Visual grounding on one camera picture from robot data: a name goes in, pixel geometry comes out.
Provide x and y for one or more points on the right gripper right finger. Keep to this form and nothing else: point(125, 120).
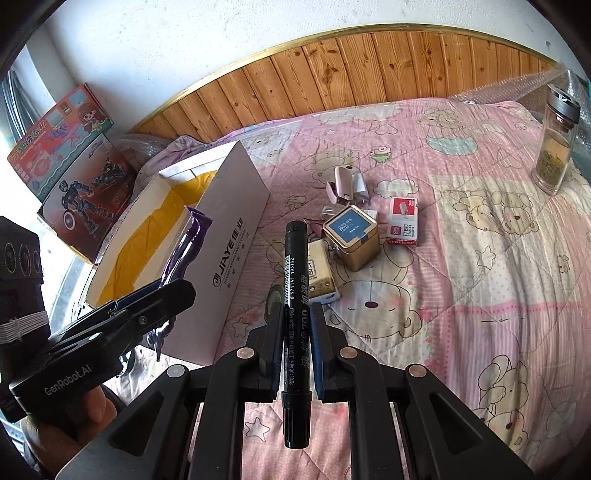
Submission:
point(333, 374)

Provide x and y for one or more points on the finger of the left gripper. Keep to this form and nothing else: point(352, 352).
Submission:
point(104, 312)
point(157, 306)

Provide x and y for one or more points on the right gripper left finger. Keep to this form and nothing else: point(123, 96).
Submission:
point(263, 370)

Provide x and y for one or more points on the green tape roll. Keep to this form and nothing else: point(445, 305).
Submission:
point(274, 304)

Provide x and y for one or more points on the black marker pen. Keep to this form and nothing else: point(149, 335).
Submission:
point(296, 395)

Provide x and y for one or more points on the yellow tissue pack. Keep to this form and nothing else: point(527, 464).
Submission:
point(322, 287)

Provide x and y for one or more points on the pink binder clip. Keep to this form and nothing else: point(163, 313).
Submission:
point(318, 226)

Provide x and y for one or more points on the gold square tin box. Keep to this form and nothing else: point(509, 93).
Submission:
point(355, 235)

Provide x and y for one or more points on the person left hand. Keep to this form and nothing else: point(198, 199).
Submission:
point(56, 441)

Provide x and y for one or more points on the robot toy box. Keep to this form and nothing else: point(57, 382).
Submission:
point(89, 197)

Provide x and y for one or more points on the white cardboard box yellow tape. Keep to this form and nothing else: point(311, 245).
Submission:
point(222, 183)

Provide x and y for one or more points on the red white staples box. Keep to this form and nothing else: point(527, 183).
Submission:
point(403, 222)

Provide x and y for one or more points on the pink cartoon quilt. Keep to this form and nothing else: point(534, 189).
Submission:
point(495, 296)

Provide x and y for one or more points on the white power adapter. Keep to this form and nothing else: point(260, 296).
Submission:
point(360, 189)

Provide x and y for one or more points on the colourful girl toy box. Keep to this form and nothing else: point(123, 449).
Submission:
point(55, 141)

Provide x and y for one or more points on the wooden headboard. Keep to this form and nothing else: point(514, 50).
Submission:
point(341, 68)

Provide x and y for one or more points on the glass tea bottle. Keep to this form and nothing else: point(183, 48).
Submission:
point(560, 123)

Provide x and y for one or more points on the bubble wrap sheet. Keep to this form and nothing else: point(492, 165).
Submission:
point(530, 91)

